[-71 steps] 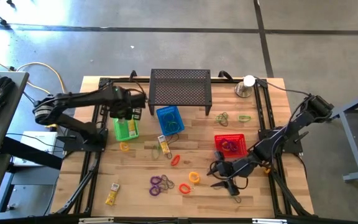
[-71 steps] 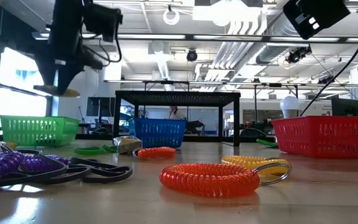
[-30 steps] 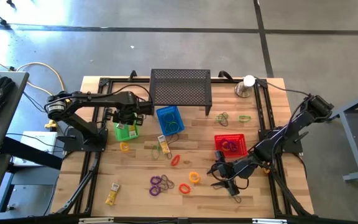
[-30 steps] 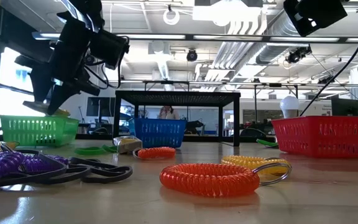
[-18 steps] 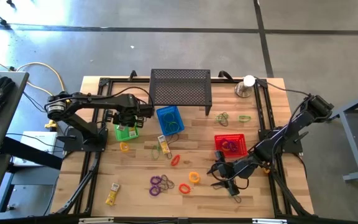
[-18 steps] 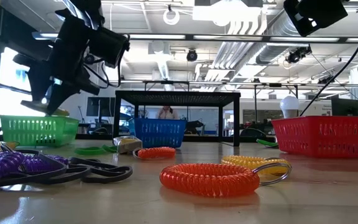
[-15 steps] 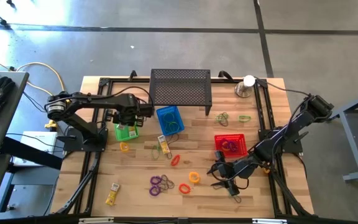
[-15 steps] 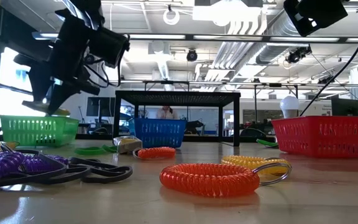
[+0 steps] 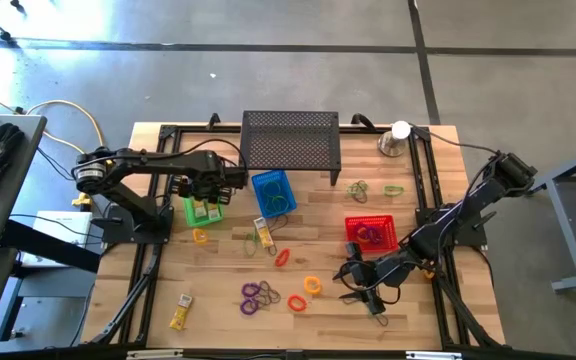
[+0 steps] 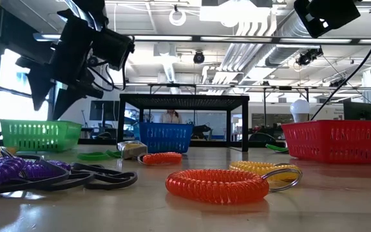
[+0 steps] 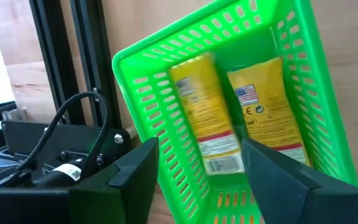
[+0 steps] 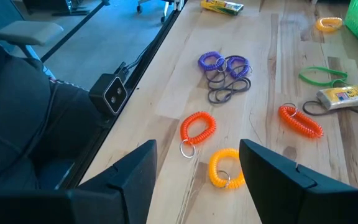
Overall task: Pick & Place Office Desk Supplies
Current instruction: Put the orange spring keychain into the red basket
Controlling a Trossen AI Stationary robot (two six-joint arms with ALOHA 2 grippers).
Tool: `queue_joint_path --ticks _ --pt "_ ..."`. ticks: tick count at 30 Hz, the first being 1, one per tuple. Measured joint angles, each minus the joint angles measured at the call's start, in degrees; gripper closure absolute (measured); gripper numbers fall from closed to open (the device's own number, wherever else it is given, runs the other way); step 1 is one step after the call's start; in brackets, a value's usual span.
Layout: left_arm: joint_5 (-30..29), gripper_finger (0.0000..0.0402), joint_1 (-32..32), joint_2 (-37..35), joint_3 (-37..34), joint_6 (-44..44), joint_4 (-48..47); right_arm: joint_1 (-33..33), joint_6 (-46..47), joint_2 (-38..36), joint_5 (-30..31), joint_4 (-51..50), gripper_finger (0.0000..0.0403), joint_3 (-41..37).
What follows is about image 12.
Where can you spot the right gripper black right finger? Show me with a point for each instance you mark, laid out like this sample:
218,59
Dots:
278,193

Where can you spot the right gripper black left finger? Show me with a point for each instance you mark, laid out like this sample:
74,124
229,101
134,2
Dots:
129,186

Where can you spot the green rubber band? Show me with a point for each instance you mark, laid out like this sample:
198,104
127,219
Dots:
301,75

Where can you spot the office chair grey armrest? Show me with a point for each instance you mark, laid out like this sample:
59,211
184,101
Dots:
26,32

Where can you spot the yellow silver pencil pack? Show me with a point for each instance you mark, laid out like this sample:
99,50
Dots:
346,96

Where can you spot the person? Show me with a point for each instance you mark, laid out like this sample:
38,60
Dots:
17,118

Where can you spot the yellow crayon box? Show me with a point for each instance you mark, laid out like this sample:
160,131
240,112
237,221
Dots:
222,7

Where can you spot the black table-level camera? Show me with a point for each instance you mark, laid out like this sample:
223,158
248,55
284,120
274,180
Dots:
104,93

